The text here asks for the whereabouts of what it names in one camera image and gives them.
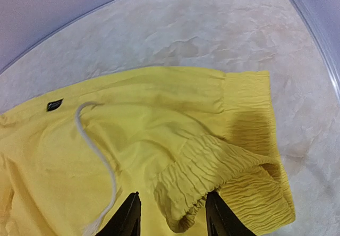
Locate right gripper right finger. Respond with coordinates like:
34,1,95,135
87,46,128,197
205,192,255,236

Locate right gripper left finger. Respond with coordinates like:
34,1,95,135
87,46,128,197
96,192,141,236

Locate yellow shorts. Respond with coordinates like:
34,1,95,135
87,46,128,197
1,67,295,235

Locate white drawstring cord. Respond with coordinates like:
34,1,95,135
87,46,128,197
75,102,119,234

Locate right aluminium frame post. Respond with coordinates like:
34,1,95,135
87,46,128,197
290,0,339,93

